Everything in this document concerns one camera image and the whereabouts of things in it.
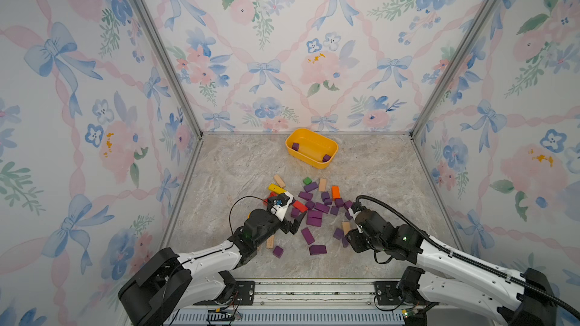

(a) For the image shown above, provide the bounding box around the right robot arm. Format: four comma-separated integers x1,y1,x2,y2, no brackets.
346,204,579,325

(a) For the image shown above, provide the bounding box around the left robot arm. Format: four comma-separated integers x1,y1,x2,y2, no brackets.
118,209,304,325

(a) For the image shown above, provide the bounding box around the yellow plastic storage bin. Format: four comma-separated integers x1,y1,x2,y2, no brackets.
285,128,339,170

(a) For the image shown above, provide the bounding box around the red flat brick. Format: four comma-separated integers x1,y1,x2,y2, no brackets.
292,200,308,214

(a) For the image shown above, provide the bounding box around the purple long brick bottom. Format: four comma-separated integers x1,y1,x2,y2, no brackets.
301,227,315,245

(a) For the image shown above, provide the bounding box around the purple long brick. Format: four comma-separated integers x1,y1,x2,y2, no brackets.
301,227,315,245
304,182,319,193

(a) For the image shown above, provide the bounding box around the purple large block centre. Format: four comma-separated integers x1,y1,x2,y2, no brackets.
307,210,323,227

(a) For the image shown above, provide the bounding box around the natural wood brick right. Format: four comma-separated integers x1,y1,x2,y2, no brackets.
342,222,352,236

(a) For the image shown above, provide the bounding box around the purple brick centre slanted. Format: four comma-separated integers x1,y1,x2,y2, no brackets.
315,203,330,214

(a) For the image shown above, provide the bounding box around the yellow long brick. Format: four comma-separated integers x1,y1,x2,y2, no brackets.
268,184,286,195

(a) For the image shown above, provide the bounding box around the purple long brick top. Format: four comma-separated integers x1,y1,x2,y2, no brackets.
304,182,319,193

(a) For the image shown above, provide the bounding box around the natural wood brick top left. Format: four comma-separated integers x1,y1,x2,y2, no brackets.
273,174,286,188

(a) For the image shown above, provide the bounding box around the natural wood brick top centre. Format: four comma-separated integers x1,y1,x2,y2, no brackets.
318,178,327,193

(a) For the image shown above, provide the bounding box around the orange brick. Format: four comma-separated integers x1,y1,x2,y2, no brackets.
331,186,341,199

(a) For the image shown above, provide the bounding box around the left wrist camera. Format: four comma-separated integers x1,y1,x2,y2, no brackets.
267,192,295,221

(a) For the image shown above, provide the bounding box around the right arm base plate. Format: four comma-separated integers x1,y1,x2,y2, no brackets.
373,281,430,307

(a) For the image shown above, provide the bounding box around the aluminium mounting rail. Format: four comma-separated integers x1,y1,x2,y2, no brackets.
119,275,504,326

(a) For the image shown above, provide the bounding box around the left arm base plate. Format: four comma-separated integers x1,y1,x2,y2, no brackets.
194,281,255,307

